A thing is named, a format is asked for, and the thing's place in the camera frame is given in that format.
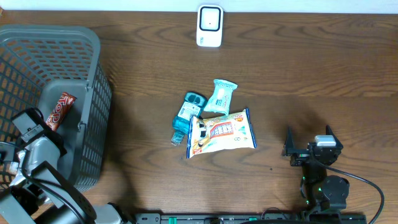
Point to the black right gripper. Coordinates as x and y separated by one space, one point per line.
300 155

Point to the yellow snack bag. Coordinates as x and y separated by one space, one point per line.
225 132

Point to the mint green wipes pack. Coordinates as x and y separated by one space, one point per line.
220 100

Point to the teal mouthwash bottle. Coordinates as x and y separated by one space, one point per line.
193 105

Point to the red chocolate bar wrapper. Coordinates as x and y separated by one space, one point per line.
63 106

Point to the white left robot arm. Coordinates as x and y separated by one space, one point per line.
44 195

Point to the white barcode scanner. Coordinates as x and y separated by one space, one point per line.
209 26

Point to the grey plastic basket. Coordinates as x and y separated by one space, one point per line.
38 64

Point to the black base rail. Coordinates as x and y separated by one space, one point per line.
156 218

